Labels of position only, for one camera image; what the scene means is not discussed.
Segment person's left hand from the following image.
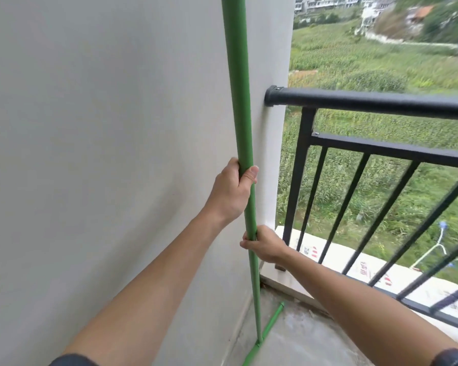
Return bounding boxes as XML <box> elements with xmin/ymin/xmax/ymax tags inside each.
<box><xmin>204</xmin><ymin>157</ymin><xmax>259</xmax><ymax>225</ymax></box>

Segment person's right hand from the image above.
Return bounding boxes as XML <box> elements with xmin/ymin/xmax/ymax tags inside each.
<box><xmin>240</xmin><ymin>225</ymin><xmax>289</xmax><ymax>264</ymax></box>

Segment green telescopic pole squeegee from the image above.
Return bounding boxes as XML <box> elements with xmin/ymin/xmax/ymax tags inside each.
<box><xmin>219</xmin><ymin>0</ymin><xmax>285</xmax><ymax>366</ymax></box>

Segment person's left forearm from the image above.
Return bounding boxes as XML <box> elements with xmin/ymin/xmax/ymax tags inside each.
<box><xmin>61</xmin><ymin>207</ymin><xmax>230</xmax><ymax>359</ymax></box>

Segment person's right forearm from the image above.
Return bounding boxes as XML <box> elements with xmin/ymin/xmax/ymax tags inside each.
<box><xmin>277</xmin><ymin>249</ymin><xmax>458</xmax><ymax>357</ymax></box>

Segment black metal balcony railing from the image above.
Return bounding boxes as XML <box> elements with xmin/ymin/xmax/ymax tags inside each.
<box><xmin>264</xmin><ymin>85</ymin><xmax>458</xmax><ymax>334</ymax></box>

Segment white plastic sheet red print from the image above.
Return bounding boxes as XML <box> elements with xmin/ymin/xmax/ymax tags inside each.
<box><xmin>288</xmin><ymin>228</ymin><xmax>458</xmax><ymax>321</ymax></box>

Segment white street lamp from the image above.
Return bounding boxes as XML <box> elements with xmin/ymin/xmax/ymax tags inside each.
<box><xmin>409</xmin><ymin>221</ymin><xmax>458</xmax><ymax>271</ymax></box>

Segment white buildings on hillside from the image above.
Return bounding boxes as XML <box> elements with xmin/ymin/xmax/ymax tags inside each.
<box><xmin>294</xmin><ymin>0</ymin><xmax>458</xmax><ymax>57</ymax></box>

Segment person's left dark sleeve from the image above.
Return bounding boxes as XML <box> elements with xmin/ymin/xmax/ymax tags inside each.
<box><xmin>48</xmin><ymin>353</ymin><xmax>100</xmax><ymax>366</ymax></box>

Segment person's dark sleeve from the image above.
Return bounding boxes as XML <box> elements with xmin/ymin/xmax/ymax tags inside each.
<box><xmin>48</xmin><ymin>353</ymin><xmax>100</xmax><ymax>366</ymax></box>
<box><xmin>431</xmin><ymin>348</ymin><xmax>458</xmax><ymax>366</ymax></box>

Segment person's right dark sleeve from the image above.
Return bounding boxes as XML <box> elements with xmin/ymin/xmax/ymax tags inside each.
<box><xmin>431</xmin><ymin>348</ymin><xmax>458</xmax><ymax>366</ymax></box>

